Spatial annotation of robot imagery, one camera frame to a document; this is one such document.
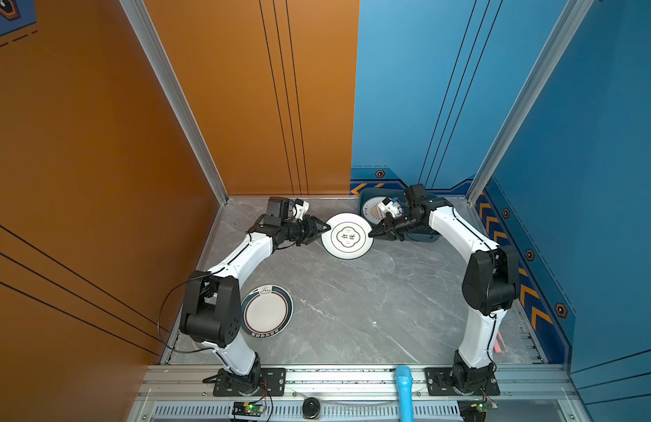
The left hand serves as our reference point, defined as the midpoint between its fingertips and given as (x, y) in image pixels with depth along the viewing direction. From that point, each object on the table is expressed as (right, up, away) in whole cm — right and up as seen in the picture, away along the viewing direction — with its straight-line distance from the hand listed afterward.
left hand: (329, 228), depth 85 cm
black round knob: (-4, -42, -23) cm, 48 cm away
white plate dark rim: (-21, -28, +2) cm, 35 cm away
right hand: (+13, -2, +1) cm, 13 cm away
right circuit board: (+41, -47, -15) cm, 65 cm away
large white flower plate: (+6, -3, +1) cm, 7 cm away
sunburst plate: (+18, +6, +27) cm, 33 cm away
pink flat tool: (+52, -36, -6) cm, 63 cm away
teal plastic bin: (+25, -2, -7) cm, 26 cm away
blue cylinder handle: (+21, -43, -14) cm, 50 cm away
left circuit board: (-23, -49, -14) cm, 56 cm away
